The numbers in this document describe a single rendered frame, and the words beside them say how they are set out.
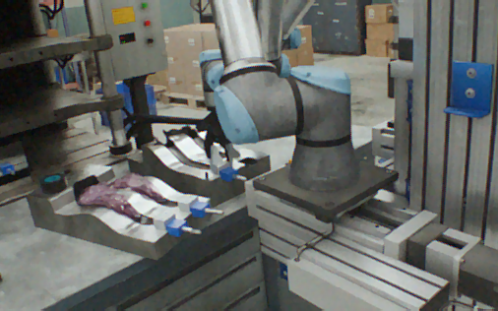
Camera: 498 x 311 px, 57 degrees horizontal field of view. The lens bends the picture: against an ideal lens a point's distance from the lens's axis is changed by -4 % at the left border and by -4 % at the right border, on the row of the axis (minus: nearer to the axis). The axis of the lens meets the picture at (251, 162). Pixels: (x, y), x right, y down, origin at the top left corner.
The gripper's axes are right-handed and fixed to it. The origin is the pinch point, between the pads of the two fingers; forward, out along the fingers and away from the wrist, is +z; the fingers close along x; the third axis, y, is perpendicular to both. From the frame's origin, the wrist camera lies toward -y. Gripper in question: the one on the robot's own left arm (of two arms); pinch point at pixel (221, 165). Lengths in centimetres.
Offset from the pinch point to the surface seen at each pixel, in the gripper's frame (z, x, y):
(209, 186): 3.8, -7.0, 1.7
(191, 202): 3.0, -17.7, 7.2
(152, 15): -42, 37, -85
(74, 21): -17, 254, -671
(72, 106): -12, -11, -79
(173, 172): 3.7, -7.0, -16.8
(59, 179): -3.6, -40.4, -27.4
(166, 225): 4.1, -28.9, 11.1
